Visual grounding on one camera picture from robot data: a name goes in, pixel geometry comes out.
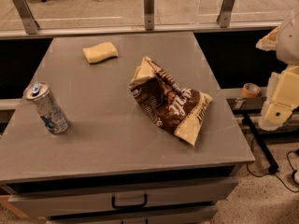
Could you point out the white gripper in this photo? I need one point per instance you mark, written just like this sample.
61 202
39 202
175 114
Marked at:
290 41

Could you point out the brown chip bag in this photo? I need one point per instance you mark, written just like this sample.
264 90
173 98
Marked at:
180 111

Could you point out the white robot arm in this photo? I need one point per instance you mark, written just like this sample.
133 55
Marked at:
287 49

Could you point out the yellow sponge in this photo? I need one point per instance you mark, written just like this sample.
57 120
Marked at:
100 52

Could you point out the orange tape roll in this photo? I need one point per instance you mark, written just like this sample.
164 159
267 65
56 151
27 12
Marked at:
251 90

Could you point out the black stand leg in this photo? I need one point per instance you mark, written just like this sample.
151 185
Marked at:
273 166

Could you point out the grey lower drawer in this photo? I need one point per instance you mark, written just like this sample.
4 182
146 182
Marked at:
181 215

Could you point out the grey drawer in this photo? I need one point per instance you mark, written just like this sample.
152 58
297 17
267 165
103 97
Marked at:
181 215
83 201

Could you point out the silver blue drink can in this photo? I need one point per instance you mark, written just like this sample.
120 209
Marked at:
40 95

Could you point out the grey top drawer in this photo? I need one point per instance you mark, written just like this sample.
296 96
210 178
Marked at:
83 201

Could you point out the right metal railing post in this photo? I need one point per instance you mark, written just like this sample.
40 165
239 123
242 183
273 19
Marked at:
224 17

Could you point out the black drawer handle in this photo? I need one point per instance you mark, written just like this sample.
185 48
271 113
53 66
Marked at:
132 201

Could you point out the left metal railing post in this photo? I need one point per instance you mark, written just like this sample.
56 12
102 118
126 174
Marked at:
30 25

